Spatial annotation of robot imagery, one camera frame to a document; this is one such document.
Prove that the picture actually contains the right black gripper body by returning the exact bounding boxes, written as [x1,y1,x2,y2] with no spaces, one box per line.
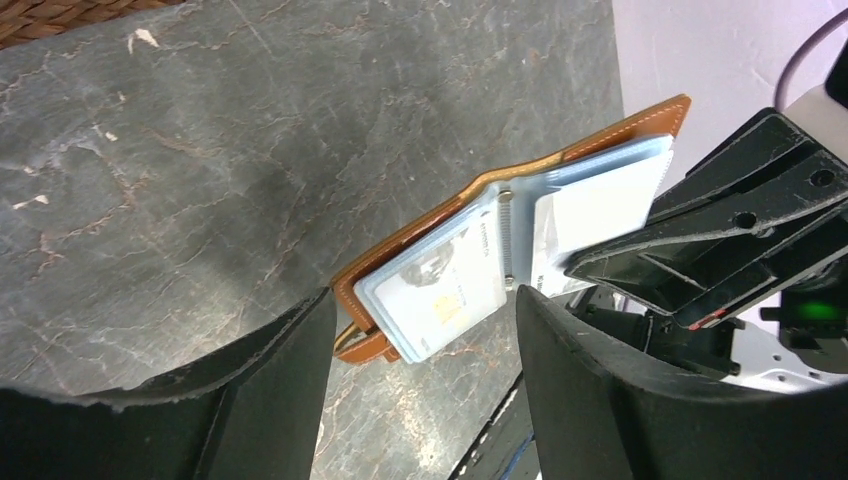
[586,264,847,381]

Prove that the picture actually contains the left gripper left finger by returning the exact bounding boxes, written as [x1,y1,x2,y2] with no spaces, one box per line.
[1,288,336,479]

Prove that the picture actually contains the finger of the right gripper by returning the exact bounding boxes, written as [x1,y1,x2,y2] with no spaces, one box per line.
[564,108,847,328]

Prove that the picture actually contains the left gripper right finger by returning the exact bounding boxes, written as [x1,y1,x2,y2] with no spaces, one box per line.
[516,286,847,479]

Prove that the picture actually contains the white card with emblem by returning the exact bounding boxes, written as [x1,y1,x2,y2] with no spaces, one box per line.
[529,150,674,297]

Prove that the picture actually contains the white card gold chip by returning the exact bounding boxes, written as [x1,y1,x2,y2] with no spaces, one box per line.
[354,213,507,363]

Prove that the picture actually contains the brown leather card holder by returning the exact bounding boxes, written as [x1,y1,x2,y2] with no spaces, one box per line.
[332,95,691,364]

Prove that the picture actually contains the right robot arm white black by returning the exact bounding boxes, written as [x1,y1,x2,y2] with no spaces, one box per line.
[564,108,847,393]

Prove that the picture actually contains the brown wicker divided basket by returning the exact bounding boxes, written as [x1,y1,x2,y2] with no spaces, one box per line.
[1,0,182,49]

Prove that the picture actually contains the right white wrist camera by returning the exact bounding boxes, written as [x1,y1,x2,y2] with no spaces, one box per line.
[784,45,847,163]

